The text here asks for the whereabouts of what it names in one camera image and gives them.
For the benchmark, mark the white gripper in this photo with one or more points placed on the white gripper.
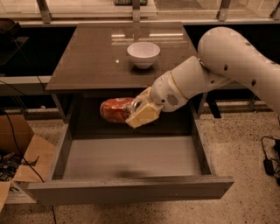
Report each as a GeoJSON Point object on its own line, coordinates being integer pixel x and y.
{"type": "Point", "coordinates": [164, 91]}

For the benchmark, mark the red coke can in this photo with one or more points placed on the red coke can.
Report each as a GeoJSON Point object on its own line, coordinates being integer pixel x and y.
{"type": "Point", "coordinates": [116, 110]}

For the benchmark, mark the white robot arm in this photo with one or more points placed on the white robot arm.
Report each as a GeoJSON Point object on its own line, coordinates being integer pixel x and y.
{"type": "Point", "coordinates": [224, 55]}

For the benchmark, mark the grey cabinet with glossy top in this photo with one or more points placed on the grey cabinet with glossy top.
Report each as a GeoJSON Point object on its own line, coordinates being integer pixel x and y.
{"type": "Point", "coordinates": [96, 60]}

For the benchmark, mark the open grey top drawer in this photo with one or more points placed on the open grey top drawer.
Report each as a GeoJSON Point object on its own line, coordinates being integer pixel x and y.
{"type": "Point", "coordinates": [102, 162]}

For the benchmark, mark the white ceramic bowl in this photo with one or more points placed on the white ceramic bowl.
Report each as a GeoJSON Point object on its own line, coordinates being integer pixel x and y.
{"type": "Point", "coordinates": [143, 54]}

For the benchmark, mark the brown cardboard box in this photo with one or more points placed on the brown cardboard box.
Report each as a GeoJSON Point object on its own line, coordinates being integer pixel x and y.
{"type": "Point", "coordinates": [34, 155]}

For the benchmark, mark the metal window railing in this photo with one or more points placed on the metal window railing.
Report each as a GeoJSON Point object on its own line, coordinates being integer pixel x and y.
{"type": "Point", "coordinates": [72, 12]}

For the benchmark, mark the black power adapter with cable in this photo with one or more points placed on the black power adapter with cable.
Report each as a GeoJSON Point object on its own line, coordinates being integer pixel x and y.
{"type": "Point", "coordinates": [272, 165]}

